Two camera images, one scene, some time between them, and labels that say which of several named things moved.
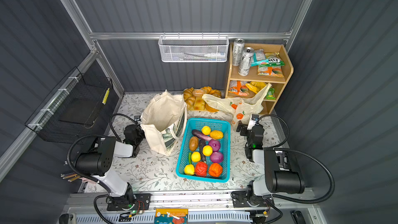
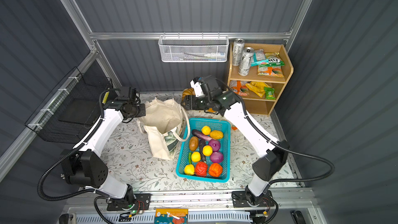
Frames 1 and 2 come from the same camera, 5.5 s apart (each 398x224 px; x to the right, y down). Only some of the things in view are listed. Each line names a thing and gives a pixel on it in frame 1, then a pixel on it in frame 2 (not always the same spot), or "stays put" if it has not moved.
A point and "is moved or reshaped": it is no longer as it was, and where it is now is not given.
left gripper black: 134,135 -> 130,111
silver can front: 245,61 stays put
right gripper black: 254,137 -> 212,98
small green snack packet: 270,94 stays put
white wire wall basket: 194,49 stays put
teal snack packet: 259,58 stays put
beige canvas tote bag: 164,120 is moved or reshaped
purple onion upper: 215,144 stays put
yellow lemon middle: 207,150 stays put
